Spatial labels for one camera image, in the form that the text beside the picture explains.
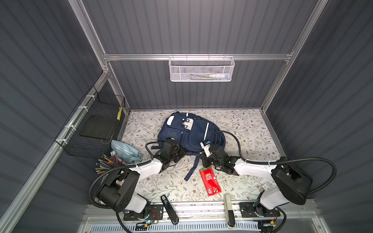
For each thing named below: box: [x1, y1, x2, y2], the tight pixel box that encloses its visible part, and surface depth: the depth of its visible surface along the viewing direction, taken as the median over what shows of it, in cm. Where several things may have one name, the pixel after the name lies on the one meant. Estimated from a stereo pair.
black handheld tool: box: [160, 194, 180, 225], surface depth 74 cm
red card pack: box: [199, 166, 222, 197], surface depth 86 cm
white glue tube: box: [208, 73, 230, 80], surface depth 91 cm
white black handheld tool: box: [223, 193, 236, 229], surface depth 71 cm
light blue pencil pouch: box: [110, 139, 141, 164], surface depth 93 cm
